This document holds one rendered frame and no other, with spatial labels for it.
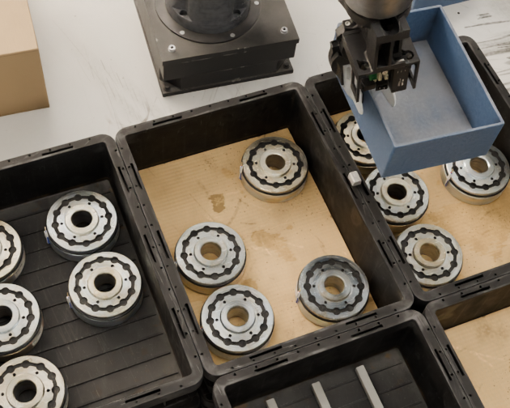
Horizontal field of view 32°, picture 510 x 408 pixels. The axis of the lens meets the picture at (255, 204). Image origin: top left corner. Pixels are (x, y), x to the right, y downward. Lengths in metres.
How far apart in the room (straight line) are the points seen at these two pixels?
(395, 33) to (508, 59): 0.88
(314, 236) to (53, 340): 0.41
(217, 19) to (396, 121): 0.49
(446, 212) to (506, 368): 0.26
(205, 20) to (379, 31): 0.67
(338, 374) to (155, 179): 0.41
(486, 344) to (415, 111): 0.36
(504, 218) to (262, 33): 0.53
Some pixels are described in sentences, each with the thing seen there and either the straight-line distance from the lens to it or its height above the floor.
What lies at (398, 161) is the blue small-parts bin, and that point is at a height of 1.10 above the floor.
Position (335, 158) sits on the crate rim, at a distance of 1.31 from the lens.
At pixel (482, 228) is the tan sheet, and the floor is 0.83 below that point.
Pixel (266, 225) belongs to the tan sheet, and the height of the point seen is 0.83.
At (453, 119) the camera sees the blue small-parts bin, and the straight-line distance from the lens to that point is 1.22.
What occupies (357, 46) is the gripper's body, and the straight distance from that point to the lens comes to 1.01.
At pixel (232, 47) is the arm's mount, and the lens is 1.59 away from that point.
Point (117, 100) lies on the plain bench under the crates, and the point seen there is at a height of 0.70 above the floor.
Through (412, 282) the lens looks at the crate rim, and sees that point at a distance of 1.23.
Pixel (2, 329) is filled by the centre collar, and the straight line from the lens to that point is 1.25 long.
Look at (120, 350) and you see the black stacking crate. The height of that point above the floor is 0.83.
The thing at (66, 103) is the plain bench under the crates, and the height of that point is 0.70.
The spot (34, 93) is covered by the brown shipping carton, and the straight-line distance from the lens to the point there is 1.60.
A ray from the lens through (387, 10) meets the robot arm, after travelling 0.94.
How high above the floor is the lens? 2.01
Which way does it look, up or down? 59 degrees down
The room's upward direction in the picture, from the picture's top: 9 degrees clockwise
